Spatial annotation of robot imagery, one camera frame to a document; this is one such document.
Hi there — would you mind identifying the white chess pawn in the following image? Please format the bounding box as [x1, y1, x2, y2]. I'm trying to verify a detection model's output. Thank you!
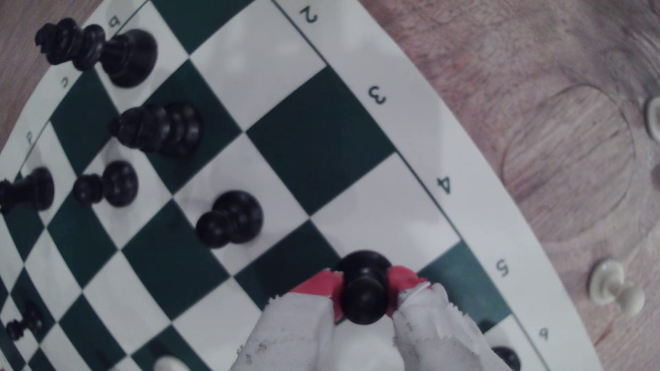
[588, 260, 647, 317]

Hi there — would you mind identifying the white chess piece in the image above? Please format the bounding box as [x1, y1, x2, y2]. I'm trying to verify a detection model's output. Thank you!
[645, 96, 660, 143]
[153, 355, 192, 371]

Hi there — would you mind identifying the black chess pawn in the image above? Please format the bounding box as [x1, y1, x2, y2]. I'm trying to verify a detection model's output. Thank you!
[195, 190, 264, 249]
[72, 160, 139, 208]
[335, 250, 394, 326]
[5, 303, 45, 341]

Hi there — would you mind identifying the green white chess mat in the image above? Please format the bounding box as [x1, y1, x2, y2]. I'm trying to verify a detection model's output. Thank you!
[0, 0, 605, 371]

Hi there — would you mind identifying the black ribbed chess bishop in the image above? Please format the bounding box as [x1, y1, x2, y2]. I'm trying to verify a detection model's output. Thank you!
[109, 101, 202, 158]

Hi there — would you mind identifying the tall black crowned chess piece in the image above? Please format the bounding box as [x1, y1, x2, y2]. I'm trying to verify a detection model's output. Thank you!
[34, 18, 158, 89]

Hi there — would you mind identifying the black chess rook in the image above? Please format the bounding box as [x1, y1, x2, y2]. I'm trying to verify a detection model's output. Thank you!
[0, 167, 55, 215]

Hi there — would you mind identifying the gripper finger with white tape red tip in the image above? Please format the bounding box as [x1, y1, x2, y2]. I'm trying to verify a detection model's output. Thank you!
[387, 266, 511, 371]
[229, 270, 344, 371]

